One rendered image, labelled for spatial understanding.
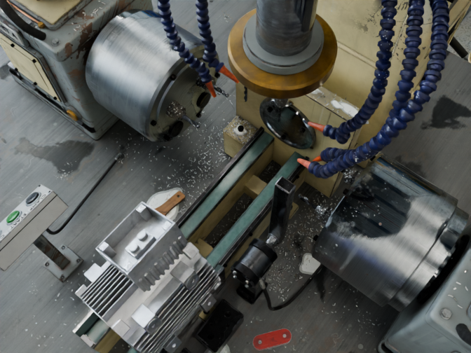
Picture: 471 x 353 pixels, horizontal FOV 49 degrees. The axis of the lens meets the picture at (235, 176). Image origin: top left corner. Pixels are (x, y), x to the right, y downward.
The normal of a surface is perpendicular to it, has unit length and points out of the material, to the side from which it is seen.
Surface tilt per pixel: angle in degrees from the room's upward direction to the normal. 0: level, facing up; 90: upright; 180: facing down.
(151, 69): 21
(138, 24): 9
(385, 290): 70
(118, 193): 0
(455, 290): 0
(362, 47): 90
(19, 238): 53
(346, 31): 90
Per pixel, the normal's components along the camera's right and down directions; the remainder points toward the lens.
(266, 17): -0.67, 0.67
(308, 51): -0.01, -0.44
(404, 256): -0.33, 0.00
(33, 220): 0.62, 0.18
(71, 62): 0.79, 0.55
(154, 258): 0.70, 0.36
